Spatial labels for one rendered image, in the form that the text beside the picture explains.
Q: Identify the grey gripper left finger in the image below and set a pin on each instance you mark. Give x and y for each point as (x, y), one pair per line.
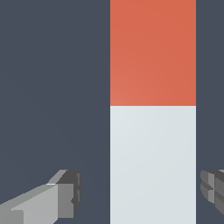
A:
(43, 201)

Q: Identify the orange and white peg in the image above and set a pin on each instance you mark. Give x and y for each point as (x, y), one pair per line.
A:
(153, 110)

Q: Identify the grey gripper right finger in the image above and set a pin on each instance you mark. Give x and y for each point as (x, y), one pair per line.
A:
(214, 186)

